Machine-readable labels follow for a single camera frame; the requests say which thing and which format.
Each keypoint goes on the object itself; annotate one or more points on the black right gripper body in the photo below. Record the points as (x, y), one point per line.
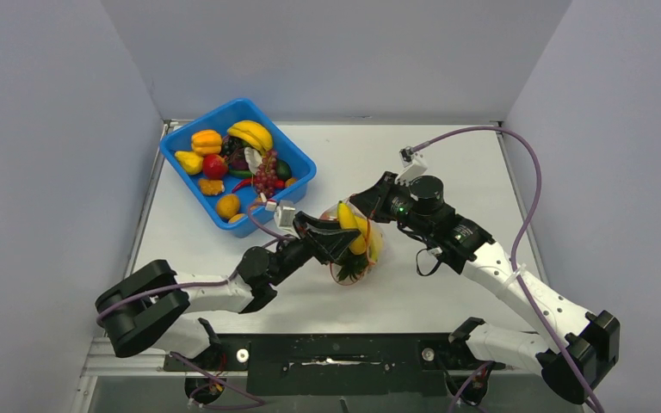
(392, 200)

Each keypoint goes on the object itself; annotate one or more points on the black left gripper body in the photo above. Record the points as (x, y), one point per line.
(321, 250)

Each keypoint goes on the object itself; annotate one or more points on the yellow toy banana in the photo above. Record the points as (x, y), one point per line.
(373, 236)
(346, 219)

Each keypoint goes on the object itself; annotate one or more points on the orange toy pineapple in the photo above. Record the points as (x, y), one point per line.
(351, 270)

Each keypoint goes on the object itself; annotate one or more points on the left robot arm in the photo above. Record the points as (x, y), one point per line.
(158, 307)

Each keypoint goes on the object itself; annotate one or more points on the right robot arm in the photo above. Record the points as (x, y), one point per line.
(570, 347)

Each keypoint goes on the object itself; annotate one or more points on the red toy chili pepper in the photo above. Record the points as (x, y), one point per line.
(242, 185)

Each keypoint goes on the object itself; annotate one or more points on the dark green toy avocado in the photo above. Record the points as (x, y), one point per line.
(282, 170)

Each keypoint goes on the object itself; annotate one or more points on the small red grape bunch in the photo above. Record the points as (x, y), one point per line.
(265, 177)

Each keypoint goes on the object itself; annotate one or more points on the yellow toy mango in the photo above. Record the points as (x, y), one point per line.
(228, 206)

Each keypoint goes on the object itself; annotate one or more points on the white toy garlic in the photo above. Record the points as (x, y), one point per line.
(253, 158)

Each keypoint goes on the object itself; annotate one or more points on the green toy chili pepper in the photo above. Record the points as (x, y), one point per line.
(240, 174)

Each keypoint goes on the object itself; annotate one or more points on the orange toy fried nugget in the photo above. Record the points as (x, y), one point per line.
(209, 187)

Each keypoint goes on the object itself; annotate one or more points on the small black grape bunch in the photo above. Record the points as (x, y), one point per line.
(231, 148)

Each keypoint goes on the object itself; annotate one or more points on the yellow banana bunch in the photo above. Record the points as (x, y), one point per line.
(252, 133)

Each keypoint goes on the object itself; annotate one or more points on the red toy apple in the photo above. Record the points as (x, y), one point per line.
(214, 167)

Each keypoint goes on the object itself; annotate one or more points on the yellow toy lemon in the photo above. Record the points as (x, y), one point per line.
(190, 162)

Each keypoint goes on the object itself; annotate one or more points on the orange toy bell pepper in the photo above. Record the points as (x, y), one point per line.
(206, 142)

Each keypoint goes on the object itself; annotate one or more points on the blue plastic bin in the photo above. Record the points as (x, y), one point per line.
(220, 119)

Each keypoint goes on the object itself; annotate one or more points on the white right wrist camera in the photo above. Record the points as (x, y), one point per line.
(414, 166)

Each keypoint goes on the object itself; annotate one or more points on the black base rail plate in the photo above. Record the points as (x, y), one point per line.
(258, 367)

